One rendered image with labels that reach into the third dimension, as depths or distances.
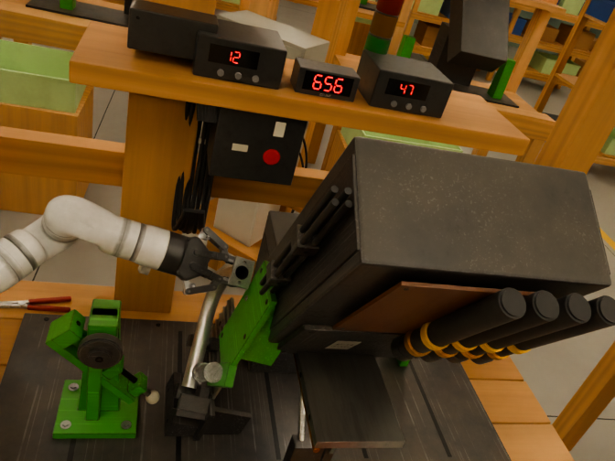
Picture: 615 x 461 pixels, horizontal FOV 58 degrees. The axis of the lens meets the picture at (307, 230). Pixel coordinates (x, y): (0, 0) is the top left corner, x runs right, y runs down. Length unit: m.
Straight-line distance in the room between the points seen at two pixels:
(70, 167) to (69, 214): 0.39
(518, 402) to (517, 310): 0.93
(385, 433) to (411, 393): 0.43
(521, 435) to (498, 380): 0.17
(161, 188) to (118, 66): 0.33
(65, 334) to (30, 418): 0.25
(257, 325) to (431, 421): 0.58
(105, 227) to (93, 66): 0.27
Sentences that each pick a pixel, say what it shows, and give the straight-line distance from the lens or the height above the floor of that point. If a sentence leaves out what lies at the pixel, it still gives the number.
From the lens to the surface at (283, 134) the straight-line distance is 1.08.
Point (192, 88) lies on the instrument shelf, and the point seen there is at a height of 1.53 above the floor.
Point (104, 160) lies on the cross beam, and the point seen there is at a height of 1.25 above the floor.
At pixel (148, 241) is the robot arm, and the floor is 1.30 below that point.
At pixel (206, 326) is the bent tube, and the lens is 1.16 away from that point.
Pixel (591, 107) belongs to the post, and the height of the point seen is 1.60.
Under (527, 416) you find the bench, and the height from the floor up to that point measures 0.88.
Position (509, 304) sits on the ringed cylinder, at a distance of 0.70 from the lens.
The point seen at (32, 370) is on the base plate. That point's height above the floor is 0.90.
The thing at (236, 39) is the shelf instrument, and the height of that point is 1.62.
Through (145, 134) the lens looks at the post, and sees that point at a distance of 1.19.
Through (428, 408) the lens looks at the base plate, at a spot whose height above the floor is 0.90.
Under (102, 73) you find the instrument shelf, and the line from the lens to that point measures 1.02.
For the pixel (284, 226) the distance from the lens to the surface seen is 1.21.
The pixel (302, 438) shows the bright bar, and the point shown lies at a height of 1.01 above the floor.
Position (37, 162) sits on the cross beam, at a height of 1.22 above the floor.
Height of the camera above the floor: 1.88
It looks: 32 degrees down
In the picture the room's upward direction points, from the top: 16 degrees clockwise
